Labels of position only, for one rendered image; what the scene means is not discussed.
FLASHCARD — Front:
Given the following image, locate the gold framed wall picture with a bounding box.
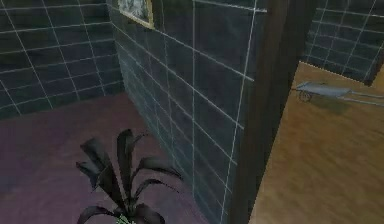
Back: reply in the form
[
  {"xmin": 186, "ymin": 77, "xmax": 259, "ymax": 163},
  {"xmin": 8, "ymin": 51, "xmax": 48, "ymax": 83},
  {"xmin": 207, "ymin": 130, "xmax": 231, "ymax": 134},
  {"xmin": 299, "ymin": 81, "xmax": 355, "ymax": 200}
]
[{"xmin": 117, "ymin": 0, "xmax": 156, "ymax": 30}]

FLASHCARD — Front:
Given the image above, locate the dark leafy house plant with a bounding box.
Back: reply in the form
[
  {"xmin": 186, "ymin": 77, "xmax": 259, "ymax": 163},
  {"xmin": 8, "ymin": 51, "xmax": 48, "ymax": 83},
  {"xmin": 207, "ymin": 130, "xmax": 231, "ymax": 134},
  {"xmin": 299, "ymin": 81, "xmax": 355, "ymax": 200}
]
[{"xmin": 75, "ymin": 128, "xmax": 184, "ymax": 224}]

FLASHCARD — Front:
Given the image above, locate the grey wheeled cart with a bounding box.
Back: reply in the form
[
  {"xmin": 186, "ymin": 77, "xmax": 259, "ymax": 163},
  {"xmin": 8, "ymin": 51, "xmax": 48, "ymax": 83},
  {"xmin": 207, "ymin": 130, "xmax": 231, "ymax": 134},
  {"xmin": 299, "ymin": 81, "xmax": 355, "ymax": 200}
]
[{"xmin": 291, "ymin": 81, "xmax": 384, "ymax": 108}]

